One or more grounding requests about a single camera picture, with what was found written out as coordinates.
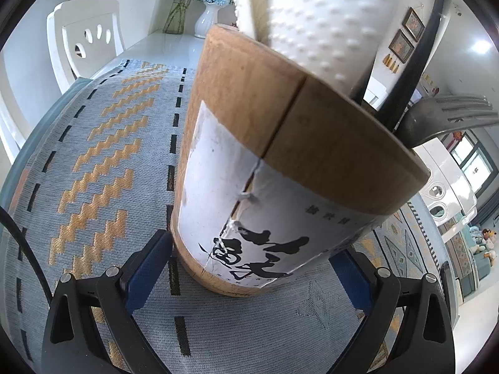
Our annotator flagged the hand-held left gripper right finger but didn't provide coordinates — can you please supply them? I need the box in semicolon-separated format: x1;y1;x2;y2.
328;248;457;374

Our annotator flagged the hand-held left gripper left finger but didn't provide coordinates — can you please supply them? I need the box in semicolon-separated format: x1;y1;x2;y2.
41;229;173;374

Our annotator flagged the bamboo utensil holder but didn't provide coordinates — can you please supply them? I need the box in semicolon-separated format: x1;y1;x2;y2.
170;24;430;299

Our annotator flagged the metal fork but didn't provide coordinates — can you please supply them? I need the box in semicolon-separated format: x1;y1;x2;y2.
397;94;499;151

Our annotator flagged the white dotted rice paddle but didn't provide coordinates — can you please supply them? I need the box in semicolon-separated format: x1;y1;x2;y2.
269;0;395;95
233;0;274;43

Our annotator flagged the patterned blue tablecloth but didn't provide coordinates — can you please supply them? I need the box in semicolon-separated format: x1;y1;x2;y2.
0;59;468;374

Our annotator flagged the teal sofa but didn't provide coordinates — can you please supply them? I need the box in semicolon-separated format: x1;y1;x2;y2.
454;224;499;281

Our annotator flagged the row of plush toys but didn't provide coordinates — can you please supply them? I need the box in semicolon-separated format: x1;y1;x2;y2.
468;226;499;260

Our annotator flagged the teal-framed window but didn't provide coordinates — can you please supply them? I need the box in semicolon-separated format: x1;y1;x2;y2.
450;129;499;188

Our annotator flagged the small framed picture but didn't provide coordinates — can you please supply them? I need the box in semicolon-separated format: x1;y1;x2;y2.
401;7;425;41
389;29;415;63

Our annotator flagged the white ceramic vase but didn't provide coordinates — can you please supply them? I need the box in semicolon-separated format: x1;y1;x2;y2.
194;2;219;40

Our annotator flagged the glass vase with green stems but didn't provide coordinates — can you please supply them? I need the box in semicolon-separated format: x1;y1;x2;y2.
162;0;203;35

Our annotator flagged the black cable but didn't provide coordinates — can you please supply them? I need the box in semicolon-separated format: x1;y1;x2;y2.
0;206;53;300

